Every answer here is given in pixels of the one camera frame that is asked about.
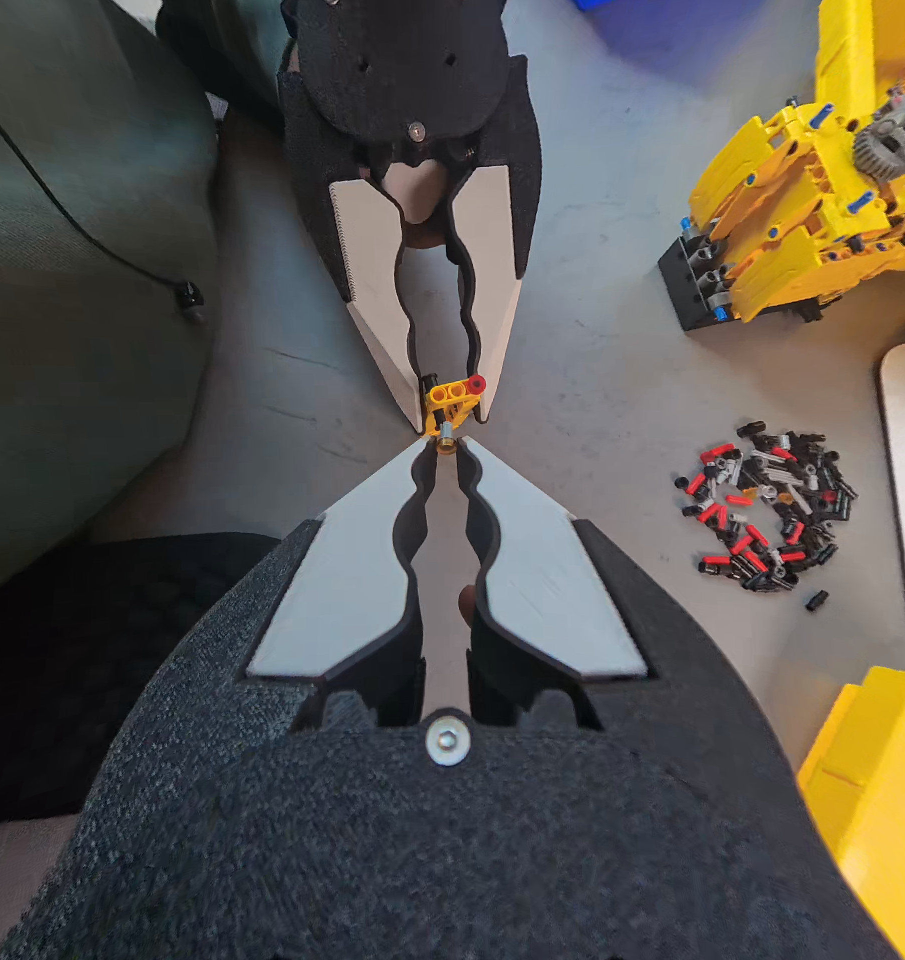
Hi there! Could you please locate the blue parts bin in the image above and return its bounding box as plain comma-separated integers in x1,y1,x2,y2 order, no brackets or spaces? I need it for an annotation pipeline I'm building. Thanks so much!
572,0,765,76

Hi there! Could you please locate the yellow parts bin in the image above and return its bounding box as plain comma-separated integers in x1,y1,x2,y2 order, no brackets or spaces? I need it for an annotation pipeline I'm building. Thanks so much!
814,0,905,151
796,666,905,960

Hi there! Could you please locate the yellow lego model black base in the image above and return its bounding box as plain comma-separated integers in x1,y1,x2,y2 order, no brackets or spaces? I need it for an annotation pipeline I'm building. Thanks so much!
656,97,905,333

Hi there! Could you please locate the person's green sweatshirt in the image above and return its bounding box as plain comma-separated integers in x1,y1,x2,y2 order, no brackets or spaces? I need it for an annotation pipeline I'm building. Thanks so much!
0,0,221,601

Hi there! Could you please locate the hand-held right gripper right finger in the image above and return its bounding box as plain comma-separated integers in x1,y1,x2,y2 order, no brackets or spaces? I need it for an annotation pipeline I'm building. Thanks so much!
456,437,649,682

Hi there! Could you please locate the yellow lego beam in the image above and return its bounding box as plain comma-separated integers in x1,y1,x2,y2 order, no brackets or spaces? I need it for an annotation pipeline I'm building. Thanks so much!
421,373,490,438

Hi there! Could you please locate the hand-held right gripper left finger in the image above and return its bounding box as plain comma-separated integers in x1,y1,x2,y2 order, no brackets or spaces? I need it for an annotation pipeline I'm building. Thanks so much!
244,437,437,685

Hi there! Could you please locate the person's left forearm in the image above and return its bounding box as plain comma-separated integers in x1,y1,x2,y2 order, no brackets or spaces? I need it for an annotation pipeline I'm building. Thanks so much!
227,0,298,99

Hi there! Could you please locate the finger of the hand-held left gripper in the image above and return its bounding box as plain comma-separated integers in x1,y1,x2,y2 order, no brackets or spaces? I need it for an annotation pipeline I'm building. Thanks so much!
447,163,525,423
328,177,429,435

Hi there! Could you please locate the person's left hand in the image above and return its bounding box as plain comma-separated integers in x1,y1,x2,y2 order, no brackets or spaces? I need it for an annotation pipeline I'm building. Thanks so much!
381,159,454,249

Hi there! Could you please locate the pile of red black lego pins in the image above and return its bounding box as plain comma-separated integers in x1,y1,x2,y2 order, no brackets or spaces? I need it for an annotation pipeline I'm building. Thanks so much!
673,421,860,595

